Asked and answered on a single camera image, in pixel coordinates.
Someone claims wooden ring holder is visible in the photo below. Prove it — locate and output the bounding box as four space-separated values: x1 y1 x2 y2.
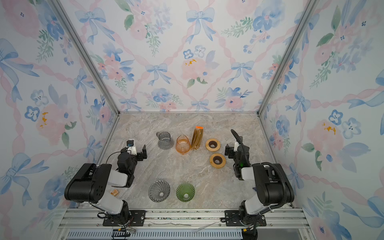
206 138 221 152
210 154 226 169

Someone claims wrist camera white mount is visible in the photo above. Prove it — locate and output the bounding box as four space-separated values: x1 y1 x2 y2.
234 141 240 152
126 140 137 156

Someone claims grey glass dripper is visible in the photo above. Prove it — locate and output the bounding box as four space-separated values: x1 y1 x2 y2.
149 180 171 203

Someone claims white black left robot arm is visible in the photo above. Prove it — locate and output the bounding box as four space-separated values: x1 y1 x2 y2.
65 145 147 227

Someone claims aluminium mounting rail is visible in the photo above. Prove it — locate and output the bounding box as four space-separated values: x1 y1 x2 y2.
53 208 315 240

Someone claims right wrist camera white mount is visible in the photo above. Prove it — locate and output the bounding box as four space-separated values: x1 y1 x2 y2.
234 141 240 152

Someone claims small wooden toy block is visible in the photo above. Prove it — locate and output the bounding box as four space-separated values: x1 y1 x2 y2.
111 189 119 197

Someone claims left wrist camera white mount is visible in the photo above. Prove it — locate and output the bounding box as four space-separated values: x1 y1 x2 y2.
126 140 137 156

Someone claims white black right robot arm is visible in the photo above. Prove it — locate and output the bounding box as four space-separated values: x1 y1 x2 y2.
225 143 295 226

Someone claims clear grey glass carafe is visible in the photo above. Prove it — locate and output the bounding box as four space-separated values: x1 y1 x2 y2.
156 132 174 150

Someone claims orange glass carafe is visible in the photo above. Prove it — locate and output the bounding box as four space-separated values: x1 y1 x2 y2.
176 135 191 155

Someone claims black corrugated cable conduit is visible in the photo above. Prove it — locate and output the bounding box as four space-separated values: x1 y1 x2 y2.
230 128 289 211

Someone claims green glass dripper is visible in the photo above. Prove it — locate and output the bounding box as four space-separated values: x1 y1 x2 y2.
176 183 195 202

